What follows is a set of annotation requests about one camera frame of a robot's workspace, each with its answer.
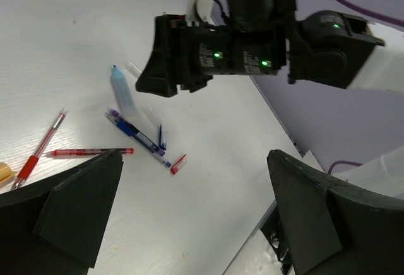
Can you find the dark red ink pen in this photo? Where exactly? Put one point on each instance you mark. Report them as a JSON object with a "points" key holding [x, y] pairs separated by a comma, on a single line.
{"points": [[67, 153]]}

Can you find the blue gel pen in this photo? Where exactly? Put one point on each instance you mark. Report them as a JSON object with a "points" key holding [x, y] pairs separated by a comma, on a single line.
{"points": [[161, 159]]}

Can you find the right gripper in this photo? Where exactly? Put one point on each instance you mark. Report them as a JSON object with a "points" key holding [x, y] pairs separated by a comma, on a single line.
{"points": [[189, 55]]}

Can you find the blue highlighter marker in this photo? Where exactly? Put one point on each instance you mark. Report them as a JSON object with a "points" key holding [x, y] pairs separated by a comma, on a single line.
{"points": [[123, 94]]}

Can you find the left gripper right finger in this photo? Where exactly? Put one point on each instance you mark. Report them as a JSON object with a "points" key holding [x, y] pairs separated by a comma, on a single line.
{"points": [[332, 226]]}

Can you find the red gel pen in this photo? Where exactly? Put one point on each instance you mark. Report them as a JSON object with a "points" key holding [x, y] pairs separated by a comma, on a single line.
{"points": [[34, 158]]}

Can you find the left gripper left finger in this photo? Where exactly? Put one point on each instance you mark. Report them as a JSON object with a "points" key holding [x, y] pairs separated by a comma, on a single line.
{"points": [[56, 225]]}

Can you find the clear small cap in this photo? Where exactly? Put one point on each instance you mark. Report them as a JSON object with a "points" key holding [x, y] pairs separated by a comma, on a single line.
{"points": [[133, 69]]}

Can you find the red pen cap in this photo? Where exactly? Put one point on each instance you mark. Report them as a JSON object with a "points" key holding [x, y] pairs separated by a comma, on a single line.
{"points": [[176, 167]]}

